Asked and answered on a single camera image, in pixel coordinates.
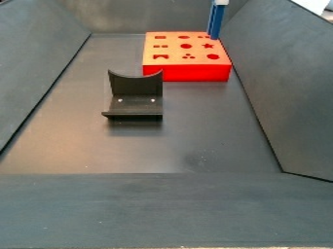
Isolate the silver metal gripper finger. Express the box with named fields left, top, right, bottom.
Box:
left=214, top=0, right=229, bottom=5

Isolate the blue square-circle object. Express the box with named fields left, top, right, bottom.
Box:
left=207, top=0, right=227, bottom=40

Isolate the black curved fixture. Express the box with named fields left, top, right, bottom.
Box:
left=102, top=71, right=163, bottom=119

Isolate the red shape-sorter block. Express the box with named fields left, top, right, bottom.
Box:
left=142, top=31, right=231, bottom=82

